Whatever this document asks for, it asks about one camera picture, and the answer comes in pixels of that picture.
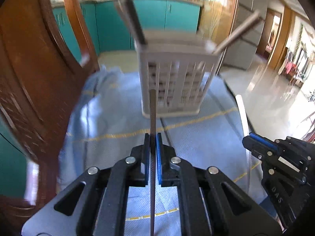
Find blue checked tablecloth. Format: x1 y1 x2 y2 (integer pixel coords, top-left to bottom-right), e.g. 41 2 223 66
57 64 276 236

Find wooden glass sliding door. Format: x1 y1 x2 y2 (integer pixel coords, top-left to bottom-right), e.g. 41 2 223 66
192 0 238 45

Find white chopstick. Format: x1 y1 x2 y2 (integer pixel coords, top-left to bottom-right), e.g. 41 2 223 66
235 94 251 193

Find white slotted utensil basket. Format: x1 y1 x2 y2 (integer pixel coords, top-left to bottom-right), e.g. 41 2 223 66
134 29 221 118

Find black chopsticks in basket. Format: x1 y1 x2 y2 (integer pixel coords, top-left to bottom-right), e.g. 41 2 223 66
114 0 147 46

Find silver refrigerator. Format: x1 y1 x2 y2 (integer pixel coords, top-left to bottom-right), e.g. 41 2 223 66
223 0 268 70

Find brown wooden chair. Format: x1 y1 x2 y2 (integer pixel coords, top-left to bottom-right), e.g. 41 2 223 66
1 0 99 232

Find beige chopstick in basket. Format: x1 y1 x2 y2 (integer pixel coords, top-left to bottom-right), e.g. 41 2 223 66
212 10 262 55

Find teal kitchen cabinets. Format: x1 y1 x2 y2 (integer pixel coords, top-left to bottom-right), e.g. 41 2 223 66
1 0 201 198

